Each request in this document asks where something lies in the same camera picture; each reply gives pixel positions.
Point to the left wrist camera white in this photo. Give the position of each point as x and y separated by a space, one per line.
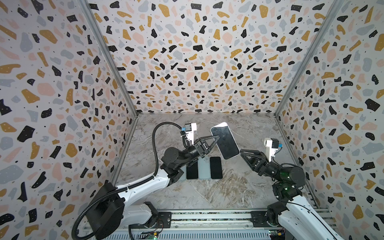
188 134

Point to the black phone blue back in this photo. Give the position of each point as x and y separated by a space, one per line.
192 171

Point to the right corner aluminium post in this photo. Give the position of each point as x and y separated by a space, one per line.
331 15

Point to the white ribbed cable tray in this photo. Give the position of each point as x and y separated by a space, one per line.
215 235

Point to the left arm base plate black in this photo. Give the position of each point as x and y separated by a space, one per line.
162 220

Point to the left corner aluminium post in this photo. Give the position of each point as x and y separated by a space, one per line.
84 6

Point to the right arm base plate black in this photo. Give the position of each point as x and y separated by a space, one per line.
264 219

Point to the light green phone case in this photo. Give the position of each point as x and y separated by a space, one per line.
204 169
183 177

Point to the corner aluminium post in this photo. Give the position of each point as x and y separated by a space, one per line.
84 6
331 15

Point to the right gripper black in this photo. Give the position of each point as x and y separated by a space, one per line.
259 164

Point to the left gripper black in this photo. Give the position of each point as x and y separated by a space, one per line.
201 148

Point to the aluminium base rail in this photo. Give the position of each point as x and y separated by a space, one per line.
193 220

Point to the white phone case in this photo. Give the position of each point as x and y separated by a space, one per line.
225 141

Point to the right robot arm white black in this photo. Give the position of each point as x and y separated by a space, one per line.
292 211

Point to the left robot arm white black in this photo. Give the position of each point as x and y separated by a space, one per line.
113 206

